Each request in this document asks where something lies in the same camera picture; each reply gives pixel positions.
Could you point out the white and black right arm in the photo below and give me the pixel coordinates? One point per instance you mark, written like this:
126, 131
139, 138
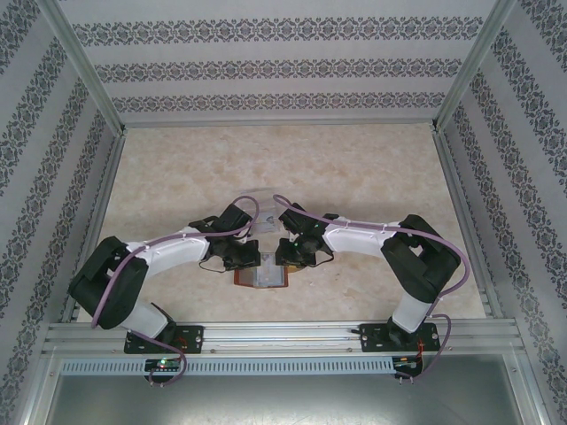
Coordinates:
354, 239

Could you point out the small circuit board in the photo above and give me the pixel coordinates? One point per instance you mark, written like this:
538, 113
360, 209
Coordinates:
407, 362

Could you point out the circuit board with green light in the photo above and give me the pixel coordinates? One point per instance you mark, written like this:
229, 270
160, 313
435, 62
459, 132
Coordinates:
164, 364

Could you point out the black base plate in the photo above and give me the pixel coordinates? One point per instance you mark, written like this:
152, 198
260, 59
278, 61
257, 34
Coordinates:
372, 338
195, 338

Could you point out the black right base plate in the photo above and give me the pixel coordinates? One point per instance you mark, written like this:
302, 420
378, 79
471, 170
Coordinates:
372, 338

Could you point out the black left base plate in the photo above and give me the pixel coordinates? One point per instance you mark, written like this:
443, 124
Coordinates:
195, 338

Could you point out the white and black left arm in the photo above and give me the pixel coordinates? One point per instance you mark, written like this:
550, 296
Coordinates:
168, 250

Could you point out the clear plastic card sleeve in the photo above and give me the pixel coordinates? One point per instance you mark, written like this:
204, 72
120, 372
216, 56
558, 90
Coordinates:
266, 206

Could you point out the grey metal sheet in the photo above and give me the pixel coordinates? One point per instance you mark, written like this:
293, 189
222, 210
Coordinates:
283, 403

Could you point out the aluminium frame post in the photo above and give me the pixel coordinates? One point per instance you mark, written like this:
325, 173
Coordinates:
531, 389
84, 66
37, 394
471, 66

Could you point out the aluminium mounting rail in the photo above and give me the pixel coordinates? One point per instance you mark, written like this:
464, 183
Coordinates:
283, 338

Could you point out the aluminium table side rail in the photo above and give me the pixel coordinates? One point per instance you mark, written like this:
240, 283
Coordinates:
459, 199
94, 226

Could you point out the brown leather card holder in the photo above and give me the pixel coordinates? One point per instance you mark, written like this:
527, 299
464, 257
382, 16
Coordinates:
243, 279

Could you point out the silver printed credit card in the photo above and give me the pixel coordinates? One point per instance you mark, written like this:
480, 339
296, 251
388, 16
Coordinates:
270, 270
268, 223

